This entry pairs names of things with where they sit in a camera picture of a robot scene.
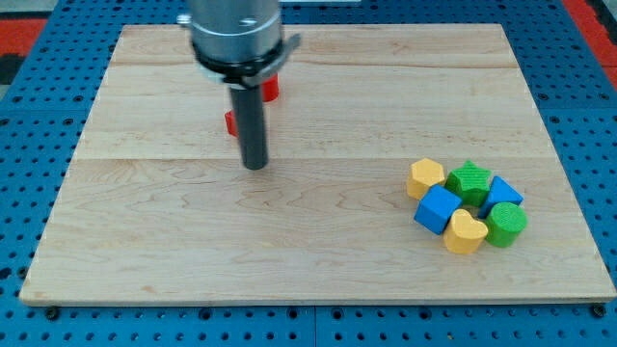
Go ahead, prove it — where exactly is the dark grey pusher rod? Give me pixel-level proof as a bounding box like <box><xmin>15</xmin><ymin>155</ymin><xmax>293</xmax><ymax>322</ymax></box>
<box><xmin>229</xmin><ymin>86</ymin><xmax>268</xmax><ymax>171</ymax></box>

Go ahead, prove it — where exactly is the red star block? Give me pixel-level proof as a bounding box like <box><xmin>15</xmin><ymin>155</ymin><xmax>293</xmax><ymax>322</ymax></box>
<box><xmin>225</xmin><ymin>110</ymin><xmax>238</xmax><ymax>137</ymax></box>

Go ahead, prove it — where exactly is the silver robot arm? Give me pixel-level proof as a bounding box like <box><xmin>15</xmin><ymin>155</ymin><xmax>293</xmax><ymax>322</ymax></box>
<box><xmin>176</xmin><ymin>0</ymin><xmax>301</xmax><ymax>171</ymax></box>

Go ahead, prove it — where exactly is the yellow hexagon block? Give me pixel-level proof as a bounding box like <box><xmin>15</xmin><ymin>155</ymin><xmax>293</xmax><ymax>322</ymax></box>
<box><xmin>406</xmin><ymin>158</ymin><xmax>446</xmax><ymax>200</ymax></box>

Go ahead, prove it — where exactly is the green star block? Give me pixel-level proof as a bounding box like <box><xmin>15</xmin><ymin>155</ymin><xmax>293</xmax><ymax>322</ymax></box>
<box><xmin>444</xmin><ymin>160</ymin><xmax>492</xmax><ymax>207</ymax></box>

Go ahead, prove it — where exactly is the red cylinder block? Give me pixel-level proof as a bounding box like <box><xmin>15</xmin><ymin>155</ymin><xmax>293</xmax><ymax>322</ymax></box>
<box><xmin>261</xmin><ymin>74</ymin><xmax>280</xmax><ymax>102</ymax></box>

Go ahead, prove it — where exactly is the wooden board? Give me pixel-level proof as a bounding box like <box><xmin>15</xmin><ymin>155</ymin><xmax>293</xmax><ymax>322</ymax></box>
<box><xmin>19</xmin><ymin>24</ymin><xmax>616</xmax><ymax>307</ymax></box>

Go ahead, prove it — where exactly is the blue cube block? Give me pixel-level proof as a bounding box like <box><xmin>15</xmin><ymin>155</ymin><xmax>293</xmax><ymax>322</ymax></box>
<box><xmin>414</xmin><ymin>185</ymin><xmax>462</xmax><ymax>235</ymax></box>

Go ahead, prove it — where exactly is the yellow heart block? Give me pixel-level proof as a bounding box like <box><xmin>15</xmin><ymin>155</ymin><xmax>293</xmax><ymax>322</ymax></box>
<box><xmin>443</xmin><ymin>209</ymin><xmax>489</xmax><ymax>254</ymax></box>

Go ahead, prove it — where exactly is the blue triangle block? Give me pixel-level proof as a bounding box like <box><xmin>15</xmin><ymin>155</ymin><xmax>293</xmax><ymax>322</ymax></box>
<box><xmin>478</xmin><ymin>175</ymin><xmax>523</xmax><ymax>219</ymax></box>

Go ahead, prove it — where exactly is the green cylinder block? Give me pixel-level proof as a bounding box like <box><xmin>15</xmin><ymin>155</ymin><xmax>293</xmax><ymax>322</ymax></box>
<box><xmin>485</xmin><ymin>202</ymin><xmax>527</xmax><ymax>248</ymax></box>

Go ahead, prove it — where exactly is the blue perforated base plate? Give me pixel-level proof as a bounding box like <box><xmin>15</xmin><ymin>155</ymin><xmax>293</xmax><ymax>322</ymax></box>
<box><xmin>1</xmin><ymin>0</ymin><xmax>616</xmax><ymax>346</ymax></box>

